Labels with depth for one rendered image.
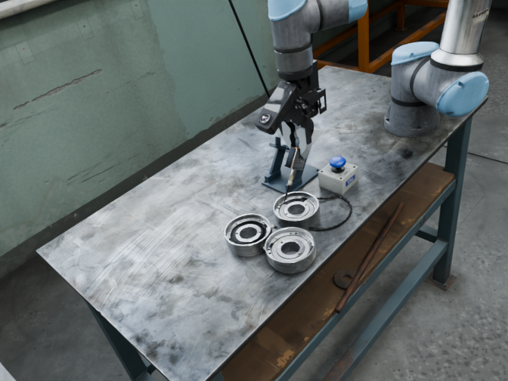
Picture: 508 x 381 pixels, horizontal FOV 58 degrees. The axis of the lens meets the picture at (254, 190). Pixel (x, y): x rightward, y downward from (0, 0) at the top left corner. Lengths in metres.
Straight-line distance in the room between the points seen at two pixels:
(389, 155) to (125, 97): 1.68
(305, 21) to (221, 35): 2.06
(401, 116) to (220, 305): 0.72
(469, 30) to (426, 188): 0.59
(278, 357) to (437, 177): 0.82
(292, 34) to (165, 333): 0.61
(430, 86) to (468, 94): 0.09
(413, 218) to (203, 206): 0.64
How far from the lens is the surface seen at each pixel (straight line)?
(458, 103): 1.17
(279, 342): 1.16
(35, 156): 2.44
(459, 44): 1.15
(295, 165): 1.03
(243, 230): 1.02
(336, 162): 1.11
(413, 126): 1.32
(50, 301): 2.35
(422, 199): 1.51
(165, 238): 1.10
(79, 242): 1.21
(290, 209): 1.06
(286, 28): 0.90
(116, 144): 2.62
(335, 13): 0.94
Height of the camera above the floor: 1.50
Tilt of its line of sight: 36 degrees down
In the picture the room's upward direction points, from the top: 11 degrees counter-clockwise
